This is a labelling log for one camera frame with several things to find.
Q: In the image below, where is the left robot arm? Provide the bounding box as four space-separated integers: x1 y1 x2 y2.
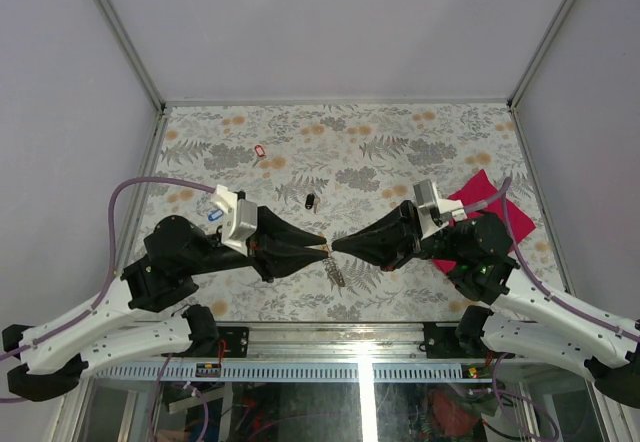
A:
1 206 328 403

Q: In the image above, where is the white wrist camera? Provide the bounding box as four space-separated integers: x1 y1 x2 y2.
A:
212 185 258 256
413 179 467 226

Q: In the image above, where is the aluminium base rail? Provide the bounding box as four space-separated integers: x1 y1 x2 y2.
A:
77 319 516 361

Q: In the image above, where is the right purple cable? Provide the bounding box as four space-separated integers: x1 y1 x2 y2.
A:
462 176 640 338

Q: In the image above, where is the black tagged key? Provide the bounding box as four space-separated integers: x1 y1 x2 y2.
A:
304 193 320 212

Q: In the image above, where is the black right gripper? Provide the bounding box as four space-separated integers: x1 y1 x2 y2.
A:
332 199 465 272

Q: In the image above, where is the large keyring with yellow grip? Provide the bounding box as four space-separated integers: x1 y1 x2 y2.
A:
323 254 346 288

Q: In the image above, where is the white slotted cable duct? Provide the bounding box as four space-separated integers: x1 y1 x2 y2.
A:
97 361 464 383

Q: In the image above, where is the red tagged key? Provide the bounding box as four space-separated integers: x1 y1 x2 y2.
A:
253 144 266 166

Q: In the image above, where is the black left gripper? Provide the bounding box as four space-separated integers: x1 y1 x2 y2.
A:
189 208 333 284

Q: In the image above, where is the floral tablecloth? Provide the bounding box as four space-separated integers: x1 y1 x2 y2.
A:
142 104 569 323

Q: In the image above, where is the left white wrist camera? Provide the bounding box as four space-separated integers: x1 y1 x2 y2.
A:
212 185 258 256

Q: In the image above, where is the purple cable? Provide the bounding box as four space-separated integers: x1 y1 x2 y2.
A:
462 176 640 338
0 176 219 403

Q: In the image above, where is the yellow tagged key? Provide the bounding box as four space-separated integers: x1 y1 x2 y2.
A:
319 234 332 258

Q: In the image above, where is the blue tagged key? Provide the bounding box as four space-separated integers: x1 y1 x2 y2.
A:
207 209 224 222

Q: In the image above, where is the pink cloth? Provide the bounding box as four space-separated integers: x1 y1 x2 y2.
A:
433 171 535 277

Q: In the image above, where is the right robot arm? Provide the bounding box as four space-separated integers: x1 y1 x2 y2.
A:
332 199 639 408

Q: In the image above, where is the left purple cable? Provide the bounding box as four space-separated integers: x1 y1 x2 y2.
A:
0 176 219 403

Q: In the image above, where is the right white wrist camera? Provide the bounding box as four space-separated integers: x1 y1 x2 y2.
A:
413 179 467 226

